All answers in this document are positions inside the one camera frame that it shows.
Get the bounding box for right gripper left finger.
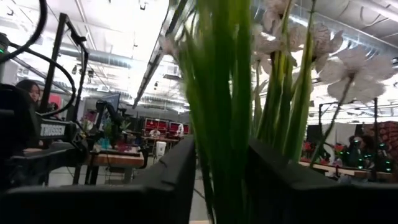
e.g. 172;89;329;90
0;135;197;224

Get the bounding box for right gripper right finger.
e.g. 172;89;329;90
244;139;398;224

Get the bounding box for white artificial flower bunch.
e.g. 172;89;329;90
160;0;397;224

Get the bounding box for wooden background table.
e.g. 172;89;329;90
73;151;146;185

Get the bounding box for background robot with LEDs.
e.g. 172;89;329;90
338;136;393;174

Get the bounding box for white bin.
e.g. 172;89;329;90
155;141;168;160

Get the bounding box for red cabinets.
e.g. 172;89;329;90
144;117;191;137

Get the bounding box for red floral patterned cloth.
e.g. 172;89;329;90
363;120;398;151

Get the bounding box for person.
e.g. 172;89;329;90
15;78;44;107

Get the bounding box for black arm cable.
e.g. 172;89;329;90
0;0;78;118

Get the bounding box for black metal frame stand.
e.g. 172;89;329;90
39;12;90;123

